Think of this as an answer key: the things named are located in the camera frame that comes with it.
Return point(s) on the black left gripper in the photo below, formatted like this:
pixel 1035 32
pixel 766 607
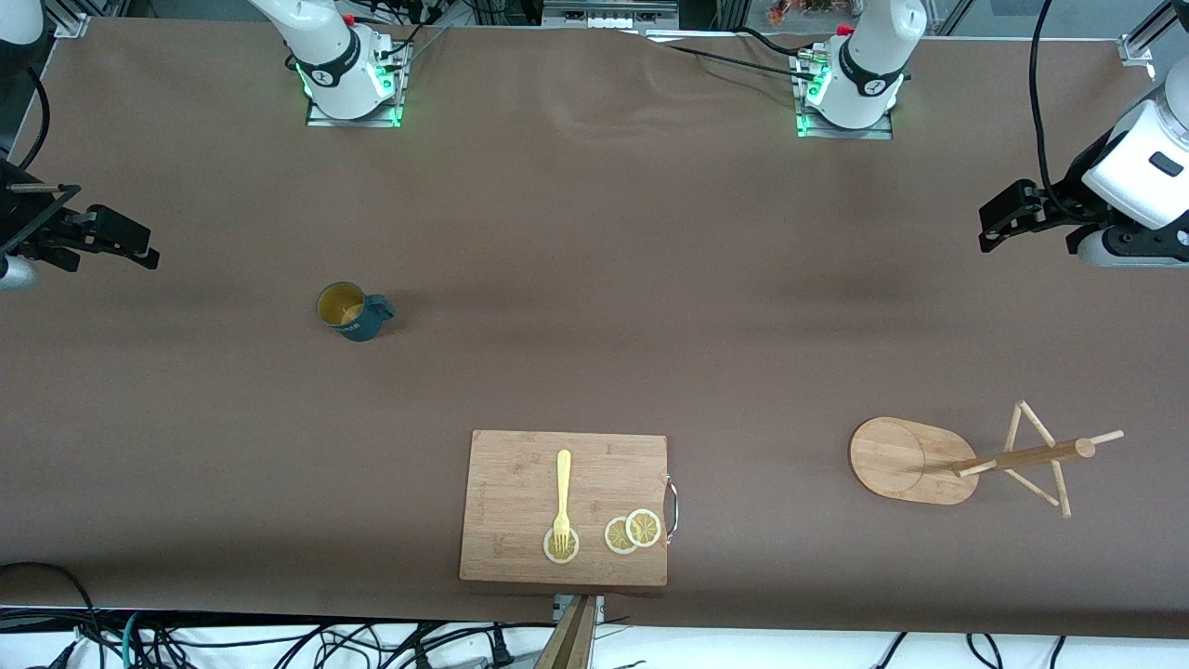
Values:
pixel 1068 199

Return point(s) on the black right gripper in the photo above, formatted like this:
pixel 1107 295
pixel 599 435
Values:
pixel 28 226

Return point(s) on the teal mug with yellow inside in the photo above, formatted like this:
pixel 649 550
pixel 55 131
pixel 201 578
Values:
pixel 353 311

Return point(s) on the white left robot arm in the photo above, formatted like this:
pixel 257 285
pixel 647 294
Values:
pixel 878 37

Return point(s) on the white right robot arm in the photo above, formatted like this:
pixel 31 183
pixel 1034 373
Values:
pixel 325 42

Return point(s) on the wooden mug rack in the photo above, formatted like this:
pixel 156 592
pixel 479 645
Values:
pixel 901 460

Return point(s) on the grey power strip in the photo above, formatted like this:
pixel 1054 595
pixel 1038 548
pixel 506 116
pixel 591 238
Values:
pixel 608 14

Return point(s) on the bamboo cutting board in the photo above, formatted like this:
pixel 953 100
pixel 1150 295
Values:
pixel 511 502

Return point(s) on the lemon slice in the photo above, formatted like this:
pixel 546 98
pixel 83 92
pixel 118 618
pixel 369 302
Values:
pixel 615 539
pixel 645 527
pixel 550 550

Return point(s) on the yellow plastic fork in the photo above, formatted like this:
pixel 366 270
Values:
pixel 563 483

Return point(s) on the black power plug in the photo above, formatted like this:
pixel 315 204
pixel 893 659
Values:
pixel 502 648

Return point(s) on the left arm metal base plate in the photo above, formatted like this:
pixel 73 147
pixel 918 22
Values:
pixel 882 133

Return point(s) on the aluminium frame corner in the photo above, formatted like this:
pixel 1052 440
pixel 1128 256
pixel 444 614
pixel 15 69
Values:
pixel 1138 48
pixel 72 20

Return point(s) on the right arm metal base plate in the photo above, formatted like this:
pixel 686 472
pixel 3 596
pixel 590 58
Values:
pixel 395 111

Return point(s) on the wooden camera stand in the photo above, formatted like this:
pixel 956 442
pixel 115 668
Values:
pixel 568 641

